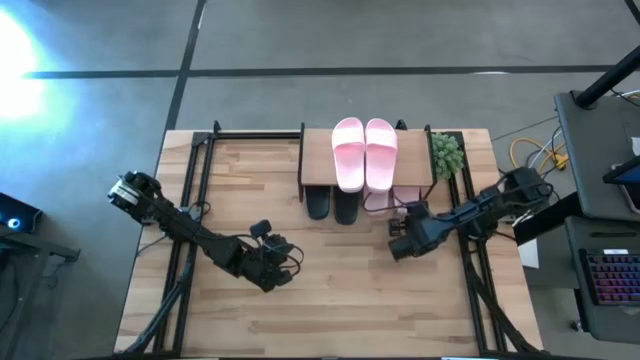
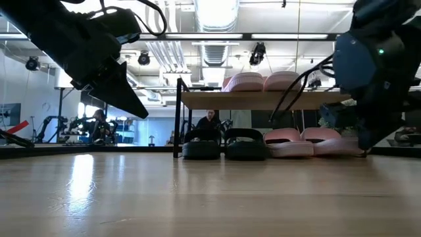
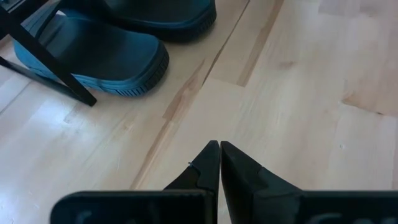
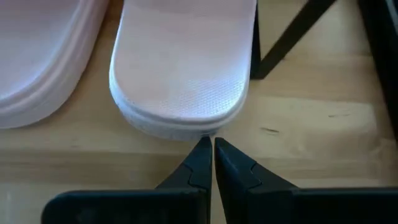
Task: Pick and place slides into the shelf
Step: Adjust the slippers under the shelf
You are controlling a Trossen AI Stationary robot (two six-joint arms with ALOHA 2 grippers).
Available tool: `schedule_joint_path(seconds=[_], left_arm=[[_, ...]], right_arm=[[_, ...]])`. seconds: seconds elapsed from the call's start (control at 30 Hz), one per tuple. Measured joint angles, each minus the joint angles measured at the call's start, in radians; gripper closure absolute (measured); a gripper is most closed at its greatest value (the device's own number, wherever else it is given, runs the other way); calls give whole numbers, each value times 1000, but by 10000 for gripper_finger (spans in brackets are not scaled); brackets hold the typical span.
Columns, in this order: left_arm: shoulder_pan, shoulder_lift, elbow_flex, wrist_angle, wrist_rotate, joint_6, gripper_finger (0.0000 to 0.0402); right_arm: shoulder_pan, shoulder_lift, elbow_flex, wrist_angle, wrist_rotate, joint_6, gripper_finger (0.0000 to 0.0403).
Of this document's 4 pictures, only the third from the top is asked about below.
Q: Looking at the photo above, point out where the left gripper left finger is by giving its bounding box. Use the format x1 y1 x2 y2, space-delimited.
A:
163 139 221 224

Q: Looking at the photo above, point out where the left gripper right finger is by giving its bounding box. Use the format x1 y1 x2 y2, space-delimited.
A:
220 141 302 224

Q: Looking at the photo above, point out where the black rubber slide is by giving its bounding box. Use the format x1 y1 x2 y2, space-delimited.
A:
60 0 218 43
12 8 170 97

